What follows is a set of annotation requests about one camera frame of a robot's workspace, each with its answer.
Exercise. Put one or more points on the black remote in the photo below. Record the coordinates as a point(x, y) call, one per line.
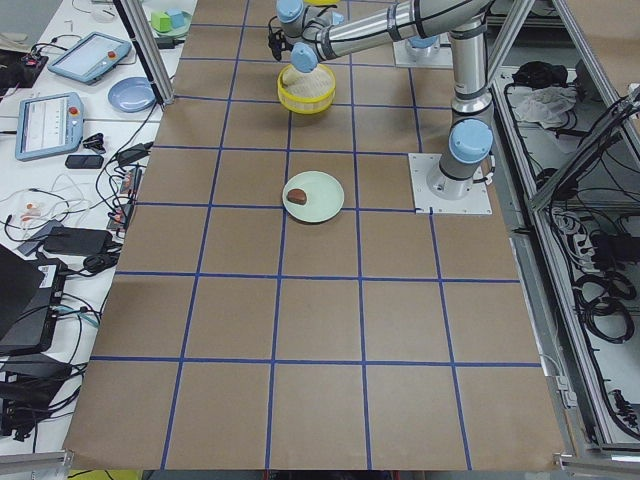
point(84, 162)

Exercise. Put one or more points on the black power adapter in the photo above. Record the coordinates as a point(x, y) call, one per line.
point(77, 241)

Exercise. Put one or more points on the teach pendant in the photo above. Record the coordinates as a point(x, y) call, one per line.
point(49, 126)
point(91, 58)

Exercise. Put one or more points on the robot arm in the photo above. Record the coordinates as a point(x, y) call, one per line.
point(313, 35)

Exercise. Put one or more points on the brown bun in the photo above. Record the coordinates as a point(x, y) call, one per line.
point(297, 196)

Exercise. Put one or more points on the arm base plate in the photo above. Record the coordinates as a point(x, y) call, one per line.
point(435, 56)
point(434, 193)

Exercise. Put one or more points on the green bowl with blocks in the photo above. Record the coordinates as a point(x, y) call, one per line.
point(180, 32)

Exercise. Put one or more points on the white cloth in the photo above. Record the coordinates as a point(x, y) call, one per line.
point(548, 107)

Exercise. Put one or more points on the black laptop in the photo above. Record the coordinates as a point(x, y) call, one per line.
point(31, 290)

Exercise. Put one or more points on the blue foam cube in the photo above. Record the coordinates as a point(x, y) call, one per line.
point(176, 18)

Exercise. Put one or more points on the aluminium frame post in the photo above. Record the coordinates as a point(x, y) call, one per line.
point(139, 31)

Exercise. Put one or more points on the green foam cube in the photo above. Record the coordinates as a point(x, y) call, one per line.
point(160, 21)

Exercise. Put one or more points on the teach pendant near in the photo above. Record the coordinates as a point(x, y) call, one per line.
point(49, 126)

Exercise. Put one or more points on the teach pendant far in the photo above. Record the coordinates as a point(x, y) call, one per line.
point(91, 58)

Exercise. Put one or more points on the light green plate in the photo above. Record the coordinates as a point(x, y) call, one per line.
point(325, 197)

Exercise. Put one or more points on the yellow steamer layer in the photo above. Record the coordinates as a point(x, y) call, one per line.
point(306, 93)
point(322, 2)

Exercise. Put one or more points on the blue plate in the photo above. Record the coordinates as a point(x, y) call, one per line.
point(131, 95)

